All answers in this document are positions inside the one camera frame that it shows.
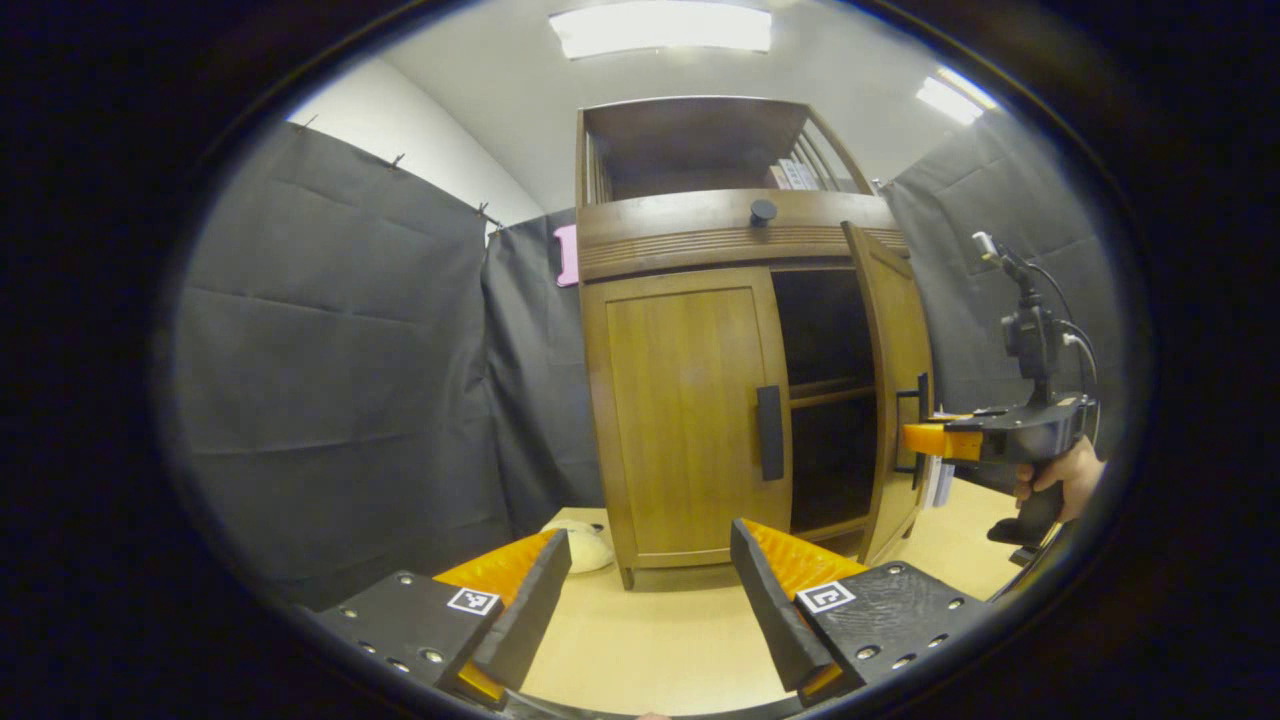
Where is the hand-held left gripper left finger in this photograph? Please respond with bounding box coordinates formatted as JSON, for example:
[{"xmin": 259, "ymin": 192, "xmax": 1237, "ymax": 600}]
[{"xmin": 310, "ymin": 528, "xmax": 573, "ymax": 706}]

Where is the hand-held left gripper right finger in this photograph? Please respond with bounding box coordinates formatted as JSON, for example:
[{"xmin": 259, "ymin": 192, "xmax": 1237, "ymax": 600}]
[{"xmin": 730, "ymin": 517, "xmax": 986, "ymax": 701}]

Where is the black door handle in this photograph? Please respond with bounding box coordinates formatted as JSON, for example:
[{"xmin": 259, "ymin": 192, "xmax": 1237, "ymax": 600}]
[
  {"xmin": 892, "ymin": 371, "xmax": 932, "ymax": 492},
  {"xmin": 755, "ymin": 384, "xmax": 788, "ymax": 483}
]

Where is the wooden shoe cabinet door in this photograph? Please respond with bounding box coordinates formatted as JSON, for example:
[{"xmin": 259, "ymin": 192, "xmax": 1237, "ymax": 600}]
[
  {"xmin": 842, "ymin": 221, "xmax": 937, "ymax": 567},
  {"xmin": 580, "ymin": 265, "xmax": 797, "ymax": 571}
]

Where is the wooden double-door shoe cabinet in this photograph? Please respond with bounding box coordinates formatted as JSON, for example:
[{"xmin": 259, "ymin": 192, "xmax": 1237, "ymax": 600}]
[{"xmin": 575, "ymin": 95, "xmax": 937, "ymax": 591}]

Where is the wooden inner cabinet shelf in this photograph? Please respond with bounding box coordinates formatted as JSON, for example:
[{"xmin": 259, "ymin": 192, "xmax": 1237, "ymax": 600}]
[{"xmin": 789, "ymin": 376, "xmax": 877, "ymax": 410}]

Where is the wooden cabinet drawer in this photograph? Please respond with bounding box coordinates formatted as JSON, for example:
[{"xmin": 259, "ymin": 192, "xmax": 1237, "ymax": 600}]
[{"xmin": 577, "ymin": 189, "xmax": 907, "ymax": 284}]

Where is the cream plush toy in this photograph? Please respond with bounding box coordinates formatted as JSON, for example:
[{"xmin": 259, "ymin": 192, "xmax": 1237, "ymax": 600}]
[{"xmin": 540, "ymin": 518, "xmax": 616, "ymax": 575}]

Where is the black backdrop cloth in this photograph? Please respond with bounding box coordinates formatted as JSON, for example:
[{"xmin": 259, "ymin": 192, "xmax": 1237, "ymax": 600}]
[{"xmin": 165, "ymin": 118, "xmax": 1133, "ymax": 613}]

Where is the small ceiling light panel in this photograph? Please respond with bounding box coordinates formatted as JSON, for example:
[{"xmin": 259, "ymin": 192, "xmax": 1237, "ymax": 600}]
[{"xmin": 914, "ymin": 64, "xmax": 1002, "ymax": 127}]

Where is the large ceiling light panel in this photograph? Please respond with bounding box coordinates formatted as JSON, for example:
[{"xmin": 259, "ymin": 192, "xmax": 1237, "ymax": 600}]
[{"xmin": 548, "ymin": 0, "xmax": 774, "ymax": 60}]

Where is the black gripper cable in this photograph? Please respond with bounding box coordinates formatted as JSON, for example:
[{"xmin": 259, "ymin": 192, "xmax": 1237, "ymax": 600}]
[{"xmin": 1025, "ymin": 260, "xmax": 1101, "ymax": 447}]

